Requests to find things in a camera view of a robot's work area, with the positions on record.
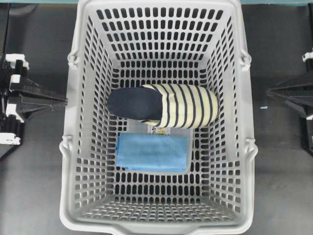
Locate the grey plastic shopping basket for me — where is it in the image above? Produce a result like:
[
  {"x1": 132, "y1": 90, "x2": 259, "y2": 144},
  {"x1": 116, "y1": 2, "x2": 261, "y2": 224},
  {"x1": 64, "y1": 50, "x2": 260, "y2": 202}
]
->
[{"x1": 60, "y1": 0, "x2": 258, "y2": 235}]

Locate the blue cloth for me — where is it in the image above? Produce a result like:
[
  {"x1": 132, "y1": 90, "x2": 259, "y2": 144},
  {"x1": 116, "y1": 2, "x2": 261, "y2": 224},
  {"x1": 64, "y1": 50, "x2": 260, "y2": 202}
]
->
[{"x1": 115, "y1": 133, "x2": 189, "y2": 172}]

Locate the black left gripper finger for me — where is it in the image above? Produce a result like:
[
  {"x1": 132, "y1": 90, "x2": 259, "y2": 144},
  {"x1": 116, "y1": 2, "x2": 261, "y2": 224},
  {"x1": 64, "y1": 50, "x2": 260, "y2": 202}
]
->
[{"x1": 9, "y1": 78, "x2": 67, "y2": 119}]

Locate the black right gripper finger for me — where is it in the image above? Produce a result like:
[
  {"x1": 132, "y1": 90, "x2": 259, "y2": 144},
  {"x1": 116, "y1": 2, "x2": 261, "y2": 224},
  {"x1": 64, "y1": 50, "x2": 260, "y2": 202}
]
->
[{"x1": 267, "y1": 79, "x2": 310, "y2": 119}]

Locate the clear plastic package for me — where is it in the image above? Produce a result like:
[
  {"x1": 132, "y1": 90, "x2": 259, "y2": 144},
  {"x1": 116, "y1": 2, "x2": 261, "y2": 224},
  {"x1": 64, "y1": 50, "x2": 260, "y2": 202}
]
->
[{"x1": 126, "y1": 119, "x2": 193, "y2": 158}]

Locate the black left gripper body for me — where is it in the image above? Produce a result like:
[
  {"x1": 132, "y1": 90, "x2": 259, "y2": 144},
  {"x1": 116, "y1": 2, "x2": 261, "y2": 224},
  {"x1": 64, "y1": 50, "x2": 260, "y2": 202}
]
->
[{"x1": 0, "y1": 53, "x2": 29, "y2": 145}]

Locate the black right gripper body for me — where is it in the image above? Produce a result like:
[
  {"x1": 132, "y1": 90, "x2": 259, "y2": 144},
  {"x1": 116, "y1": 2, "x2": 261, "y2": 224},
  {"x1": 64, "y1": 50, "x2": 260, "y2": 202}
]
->
[{"x1": 302, "y1": 51, "x2": 313, "y2": 149}]

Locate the navy striped slipper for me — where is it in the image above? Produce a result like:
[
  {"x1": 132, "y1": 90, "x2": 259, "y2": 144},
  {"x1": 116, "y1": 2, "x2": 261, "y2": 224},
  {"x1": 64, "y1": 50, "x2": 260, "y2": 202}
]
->
[{"x1": 107, "y1": 84, "x2": 219, "y2": 129}]

